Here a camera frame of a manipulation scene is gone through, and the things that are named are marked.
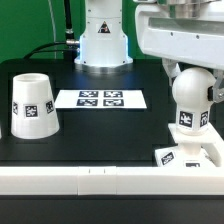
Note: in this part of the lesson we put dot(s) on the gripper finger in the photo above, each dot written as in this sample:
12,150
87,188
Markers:
216,86

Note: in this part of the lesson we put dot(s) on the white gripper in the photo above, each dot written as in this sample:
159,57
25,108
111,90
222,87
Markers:
187,31

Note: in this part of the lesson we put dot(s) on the white lamp bulb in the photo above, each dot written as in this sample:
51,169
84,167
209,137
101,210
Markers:
190,92

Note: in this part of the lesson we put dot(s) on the white lamp base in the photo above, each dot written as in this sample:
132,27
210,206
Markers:
188,151

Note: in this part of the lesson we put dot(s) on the white lamp shade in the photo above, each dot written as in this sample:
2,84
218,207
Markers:
33,111

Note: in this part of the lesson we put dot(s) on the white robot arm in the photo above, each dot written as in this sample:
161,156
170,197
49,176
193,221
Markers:
103,43

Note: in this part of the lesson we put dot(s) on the white marker sheet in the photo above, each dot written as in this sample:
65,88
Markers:
100,99

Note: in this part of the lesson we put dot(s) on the white right fence rail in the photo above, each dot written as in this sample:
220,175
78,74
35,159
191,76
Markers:
214,146

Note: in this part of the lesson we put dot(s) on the white fence rail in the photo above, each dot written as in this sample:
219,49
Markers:
214,146
110,181

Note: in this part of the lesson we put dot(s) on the black cable connector post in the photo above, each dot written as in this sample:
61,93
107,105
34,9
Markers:
69,34

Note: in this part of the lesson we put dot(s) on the white front fence rail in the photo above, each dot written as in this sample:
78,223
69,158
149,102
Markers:
110,181

